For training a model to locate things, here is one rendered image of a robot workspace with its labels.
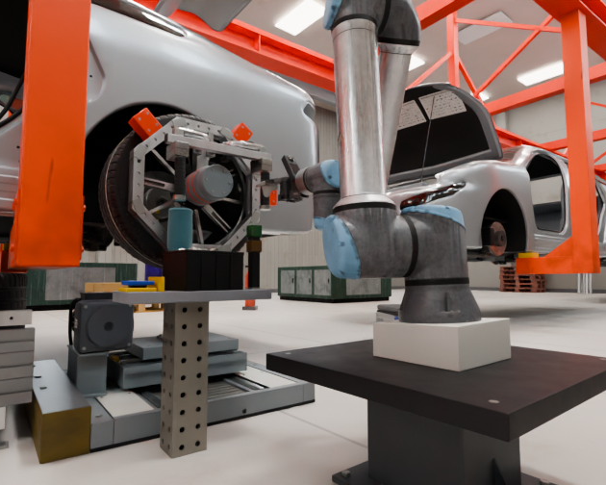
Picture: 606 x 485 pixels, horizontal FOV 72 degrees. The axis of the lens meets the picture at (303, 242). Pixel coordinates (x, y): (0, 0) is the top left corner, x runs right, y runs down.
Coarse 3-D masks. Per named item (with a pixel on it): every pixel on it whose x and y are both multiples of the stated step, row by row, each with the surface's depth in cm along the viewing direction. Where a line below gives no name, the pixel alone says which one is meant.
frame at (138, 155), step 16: (192, 128) 168; (208, 128) 174; (224, 128) 177; (144, 144) 157; (144, 160) 156; (240, 160) 182; (256, 176) 185; (128, 192) 157; (256, 192) 184; (128, 208) 156; (144, 208) 155; (256, 208) 184; (144, 224) 159; (160, 224) 158; (240, 224) 183; (256, 224) 183; (160, 240) 159; (224, 240) 178; (240, 240) 178
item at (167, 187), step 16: (160, 144) 180; (160, 160) 170; (208, 160) 183; (240, 176) 190; (240, 192) 192; (160, 208) 169; (192, 208) 177; (208, 208) 181; (224, 208) 205; (240, 208) 191; (224, 224) 186; (208, 240) 197
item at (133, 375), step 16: (112, 352) 172; (128, 352) 176; (224, 352) 179; (240, 352) 182; (112, 368) 162; (128, 368) 150; (144, 368) 153; (160, 368) 156; (208, 368) 168; (224, 368) 172; (240, 368) 176; (128, 384) 149; (144, 384) 153
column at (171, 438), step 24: (168, 312) 120; (192, 312) 119; (168, 336) 119; (192, 336) 119; (168, 360) 118; (192, 360) 118; (168, 384) 117; (192, 384) 118; (168, 408) 117; (192, 408) 117; (168, 432) 116; (192, 432) 117
